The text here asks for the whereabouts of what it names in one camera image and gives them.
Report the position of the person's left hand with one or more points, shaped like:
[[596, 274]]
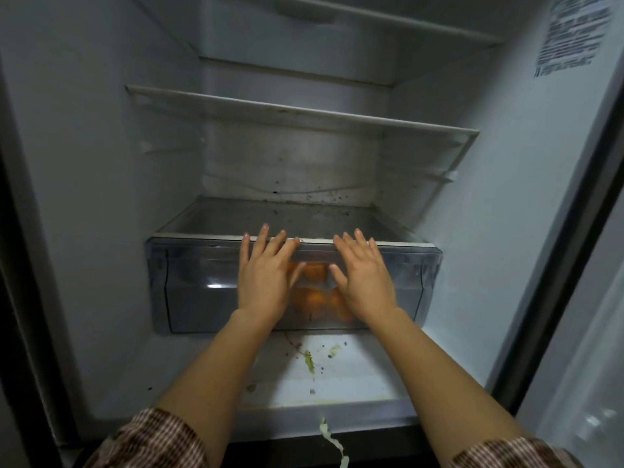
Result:
[[261, 282]]

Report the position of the person's right hand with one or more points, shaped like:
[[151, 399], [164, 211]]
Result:
[[365, 282]]

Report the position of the person's left thumb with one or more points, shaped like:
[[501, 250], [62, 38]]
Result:
[[297, 273]]

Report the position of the person's left middle finger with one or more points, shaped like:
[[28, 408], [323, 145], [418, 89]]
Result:
[[277, 243]]

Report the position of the person's right little finger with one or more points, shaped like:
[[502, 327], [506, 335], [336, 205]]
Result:
[[374, 250]]

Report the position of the person's left little finger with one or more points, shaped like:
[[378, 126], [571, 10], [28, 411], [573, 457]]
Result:
[[246, 246]]

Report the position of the person's right thumb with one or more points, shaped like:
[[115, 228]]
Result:
[[338, 277]]

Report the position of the person's right middle finger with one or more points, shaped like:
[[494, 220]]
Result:
[[352, 246]]

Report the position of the clear plastic fridge drawer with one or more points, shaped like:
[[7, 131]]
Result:
[[195, 287]]

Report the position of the person's right forearm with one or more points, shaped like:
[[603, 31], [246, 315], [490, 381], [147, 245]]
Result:
[[438, 385]]

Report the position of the person's left forearm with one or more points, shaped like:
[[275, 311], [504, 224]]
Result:
[[229, 375]]

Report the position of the glass drawer cover shelf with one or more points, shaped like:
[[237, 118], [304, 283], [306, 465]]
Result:
[[292, 219]]

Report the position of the glass fridge shelf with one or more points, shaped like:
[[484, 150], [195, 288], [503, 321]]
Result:
[[302, 116], [390, 16]]

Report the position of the long green vegetable scrap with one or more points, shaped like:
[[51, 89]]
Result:
[[333, 441]]

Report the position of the white fridge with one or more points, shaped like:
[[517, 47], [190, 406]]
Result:
[[73, 190]]

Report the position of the brown plaid shirt sleeve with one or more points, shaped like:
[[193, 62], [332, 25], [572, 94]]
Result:
[[151, 441], [512, 453]]

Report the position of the fridge door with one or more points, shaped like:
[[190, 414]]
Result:
[[580, 336]]

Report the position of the printed label sticker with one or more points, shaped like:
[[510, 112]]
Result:
[[573, 34]]

